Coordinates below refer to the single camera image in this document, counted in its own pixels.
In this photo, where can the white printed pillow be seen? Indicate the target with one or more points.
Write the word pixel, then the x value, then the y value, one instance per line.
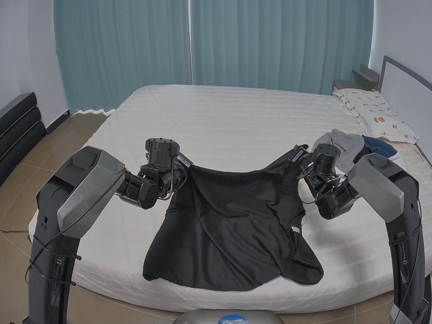
pixel 374 113

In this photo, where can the black T-shirt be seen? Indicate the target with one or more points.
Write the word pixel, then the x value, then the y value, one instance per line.
pixel 236 231

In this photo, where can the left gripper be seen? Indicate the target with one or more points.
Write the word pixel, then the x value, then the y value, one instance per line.
pixel 182 167

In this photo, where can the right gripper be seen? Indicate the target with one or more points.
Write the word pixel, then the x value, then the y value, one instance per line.
pixel 301 155

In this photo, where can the dark blue garment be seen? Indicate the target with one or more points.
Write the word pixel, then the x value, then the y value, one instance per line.
pixel 381 147

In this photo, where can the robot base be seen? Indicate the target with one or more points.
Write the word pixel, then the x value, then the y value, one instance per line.
pixel 229 317

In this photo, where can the bed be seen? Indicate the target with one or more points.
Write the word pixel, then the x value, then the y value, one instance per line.
pixel 236 123

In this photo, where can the blue-green curtain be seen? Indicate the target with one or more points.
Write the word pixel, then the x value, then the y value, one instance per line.
pixel 125 46
pixel 280 32

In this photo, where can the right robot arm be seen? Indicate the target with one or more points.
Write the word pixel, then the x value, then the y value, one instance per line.
pixel 381 177

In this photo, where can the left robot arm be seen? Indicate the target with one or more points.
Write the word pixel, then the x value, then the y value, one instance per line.
pixel 84 181

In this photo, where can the grey bedside table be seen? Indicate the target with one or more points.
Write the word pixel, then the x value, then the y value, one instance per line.
pixel 364 76

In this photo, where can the black chest of drawers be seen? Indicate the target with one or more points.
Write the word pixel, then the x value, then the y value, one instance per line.
pixel 17 130

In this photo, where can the grey garment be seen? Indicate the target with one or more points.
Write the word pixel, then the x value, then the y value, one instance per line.
pixel 347 147

